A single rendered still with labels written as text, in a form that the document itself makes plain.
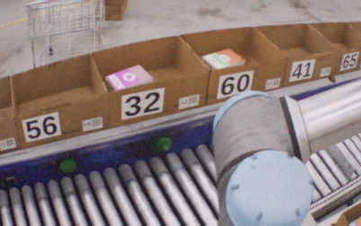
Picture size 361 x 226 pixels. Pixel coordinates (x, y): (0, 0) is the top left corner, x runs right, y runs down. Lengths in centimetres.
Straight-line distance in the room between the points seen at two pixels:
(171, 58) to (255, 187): 130
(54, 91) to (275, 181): 128
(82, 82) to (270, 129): 116
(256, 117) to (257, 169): 14
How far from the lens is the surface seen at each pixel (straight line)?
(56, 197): 152
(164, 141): 159
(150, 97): 153
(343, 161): 179
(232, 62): 183
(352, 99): 77
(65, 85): 174
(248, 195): 60
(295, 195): 62
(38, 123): 146
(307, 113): 75
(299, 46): 225
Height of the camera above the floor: 194
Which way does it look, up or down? 40 degrees down
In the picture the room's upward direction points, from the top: 5 degrees clockwise
